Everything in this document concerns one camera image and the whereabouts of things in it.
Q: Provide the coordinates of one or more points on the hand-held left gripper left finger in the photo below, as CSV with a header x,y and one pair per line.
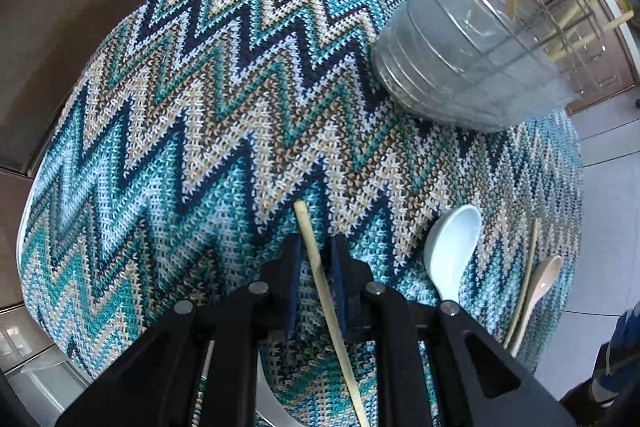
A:
x,y
292,297

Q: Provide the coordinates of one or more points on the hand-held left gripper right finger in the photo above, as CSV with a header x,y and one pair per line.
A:
x,y
340,287

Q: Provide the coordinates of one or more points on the white ceramic spoon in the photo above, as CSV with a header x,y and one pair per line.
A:
x,y
452,252
267,387

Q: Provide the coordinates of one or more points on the zigzag knitted cloth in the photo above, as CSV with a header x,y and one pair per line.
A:
x,y
225,107

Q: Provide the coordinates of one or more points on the wooden spoon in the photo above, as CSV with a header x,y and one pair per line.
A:
x,y
547,269

